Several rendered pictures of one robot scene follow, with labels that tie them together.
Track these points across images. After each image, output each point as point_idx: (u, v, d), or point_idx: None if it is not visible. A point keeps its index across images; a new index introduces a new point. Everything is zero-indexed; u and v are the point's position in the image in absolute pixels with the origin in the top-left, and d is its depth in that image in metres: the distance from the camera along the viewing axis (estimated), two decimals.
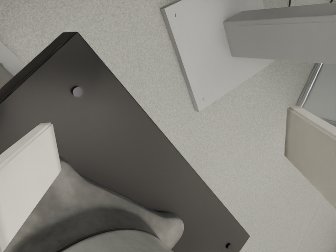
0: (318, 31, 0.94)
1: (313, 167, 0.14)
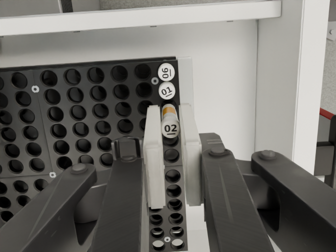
0: None
1: (182, 155, 0.16)
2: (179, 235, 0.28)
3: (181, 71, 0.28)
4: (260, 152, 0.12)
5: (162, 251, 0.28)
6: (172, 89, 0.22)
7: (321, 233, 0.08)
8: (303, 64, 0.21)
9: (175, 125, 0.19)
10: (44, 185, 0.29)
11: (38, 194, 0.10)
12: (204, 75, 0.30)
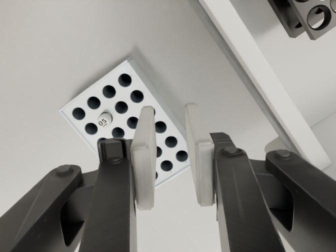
0: None
1: (190, 155, 0.16)
2: (334, 11, 0.17)
3: None
4: (275, 151, 0.12)
5: (296, 1, 0.16)
6: None
7: (335, 233, 0.08)
8: None
9: None
10: None
11: (23, 196, 0.10)
12: None
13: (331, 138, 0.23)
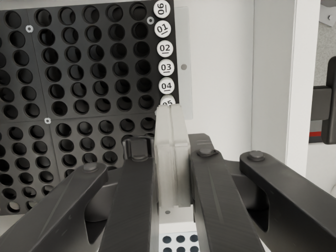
0: None
1: None
2: None
3: (177, 21, 0.28)
4: (248, 152, 0.12)
5: None
6: (167, 26, 0.22)
7: (310, 233, 0.08)
8: None
9: (168, 45, 0.23)
10: None
11: (50, 193, 0.10)
12: (201, 27, 0.30)
13: None
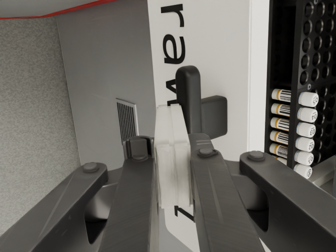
0: None
1: None
2: (305, 3, 0.25)
3: None
4: (248, 152, 0.12)
5: None
6: (307, 162, 0.28)
7: (310, 233, 0.08)
8: None
9: (309, 148, 0.28)
10: None
11: (50, 193, 0.10)
12: None
13: None
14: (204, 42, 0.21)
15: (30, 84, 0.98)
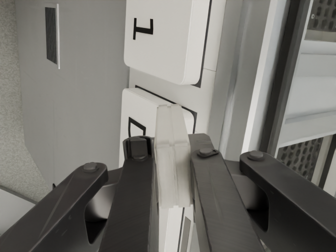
0: None
1: None
2: None
3: None
4: (248, 152, 0.12)
5: None
6: None
7: (310, 233, 0.08)
8: (206, 7, 0.24)
9: None
10: None
11: (50, 193, 0.10)
12: None
13: None
14: None
15: None
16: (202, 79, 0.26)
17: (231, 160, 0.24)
